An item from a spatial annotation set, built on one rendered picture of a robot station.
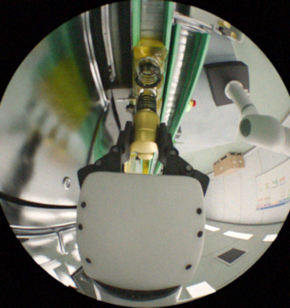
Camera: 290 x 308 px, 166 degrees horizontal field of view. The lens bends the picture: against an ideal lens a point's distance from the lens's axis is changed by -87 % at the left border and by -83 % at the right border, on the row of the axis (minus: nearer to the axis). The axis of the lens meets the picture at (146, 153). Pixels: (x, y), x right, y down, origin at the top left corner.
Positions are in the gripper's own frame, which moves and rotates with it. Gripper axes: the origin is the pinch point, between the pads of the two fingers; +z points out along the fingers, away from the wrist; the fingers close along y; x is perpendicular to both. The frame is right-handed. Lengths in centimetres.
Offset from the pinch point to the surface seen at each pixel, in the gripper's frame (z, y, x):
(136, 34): 18.6, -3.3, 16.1
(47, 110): -0.2, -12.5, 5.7
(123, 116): 37.2, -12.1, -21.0
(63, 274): -28.7, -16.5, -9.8
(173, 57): 20.2, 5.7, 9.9
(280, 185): -14, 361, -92
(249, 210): -31, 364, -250
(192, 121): 54, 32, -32
